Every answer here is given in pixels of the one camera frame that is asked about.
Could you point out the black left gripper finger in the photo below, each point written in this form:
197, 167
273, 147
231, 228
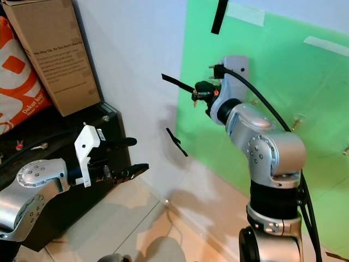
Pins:
132, 172
122, 143

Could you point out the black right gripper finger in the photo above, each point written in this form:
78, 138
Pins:
202, 86
200, 97

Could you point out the brass key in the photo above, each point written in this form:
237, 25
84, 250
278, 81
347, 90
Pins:
194, 101

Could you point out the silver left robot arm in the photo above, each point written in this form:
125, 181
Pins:
32, 183

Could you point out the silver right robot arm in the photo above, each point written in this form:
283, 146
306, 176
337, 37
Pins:
272, 150

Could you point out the black tape strip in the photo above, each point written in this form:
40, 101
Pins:
218, 16
177, 82
177, 142

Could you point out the silver key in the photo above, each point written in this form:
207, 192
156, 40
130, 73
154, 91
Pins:
39, 146

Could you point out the white tape strip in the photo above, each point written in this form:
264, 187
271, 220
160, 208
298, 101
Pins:
245, 14
327, 46

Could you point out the red headed key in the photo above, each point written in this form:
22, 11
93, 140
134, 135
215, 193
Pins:
19, 144

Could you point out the green backdrop board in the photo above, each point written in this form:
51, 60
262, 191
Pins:
305, 82

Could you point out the tall printed cardboard box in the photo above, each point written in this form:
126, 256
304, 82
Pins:
54, 54

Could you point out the orange white shopping bag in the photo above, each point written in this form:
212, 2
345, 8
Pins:
22, 87

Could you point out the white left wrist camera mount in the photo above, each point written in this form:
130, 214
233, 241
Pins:
87, 143

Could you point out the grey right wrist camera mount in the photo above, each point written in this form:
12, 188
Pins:
237, 68

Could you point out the small brass wall hook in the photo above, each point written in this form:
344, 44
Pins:
346, 149
298, 121

